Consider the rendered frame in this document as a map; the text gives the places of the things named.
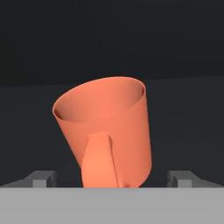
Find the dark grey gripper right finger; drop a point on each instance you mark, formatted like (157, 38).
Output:
(183, 178)

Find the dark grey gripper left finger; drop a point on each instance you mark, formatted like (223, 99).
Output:
(40, 178)

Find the orange mug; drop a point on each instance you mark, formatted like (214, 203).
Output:
(116, 137)

